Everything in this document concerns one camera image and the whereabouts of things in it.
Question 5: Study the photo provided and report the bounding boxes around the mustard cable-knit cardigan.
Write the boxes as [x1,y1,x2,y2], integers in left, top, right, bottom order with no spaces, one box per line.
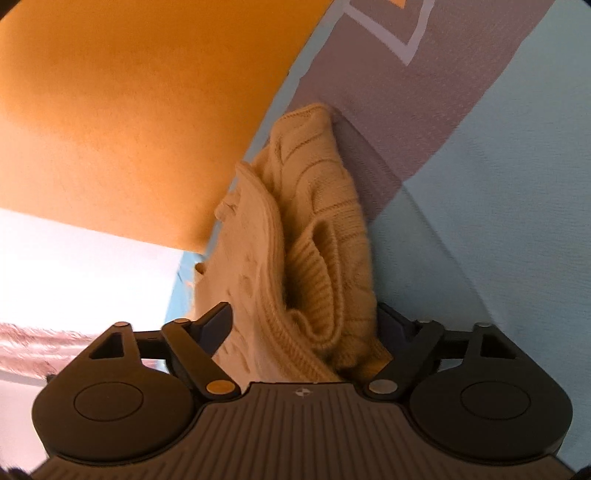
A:
[194,104,390,387]

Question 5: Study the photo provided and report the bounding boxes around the pale patterned curtain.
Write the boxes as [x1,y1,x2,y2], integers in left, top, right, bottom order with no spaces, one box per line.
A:
[0,323,100,379]

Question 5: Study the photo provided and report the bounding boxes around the blue grey patterned bedsheet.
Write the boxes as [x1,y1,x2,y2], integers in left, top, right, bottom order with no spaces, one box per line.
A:
[163,0,591,416]

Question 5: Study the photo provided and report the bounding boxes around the orange headboard panel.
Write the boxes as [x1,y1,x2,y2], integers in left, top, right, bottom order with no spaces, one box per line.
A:
[1,1,329,252]

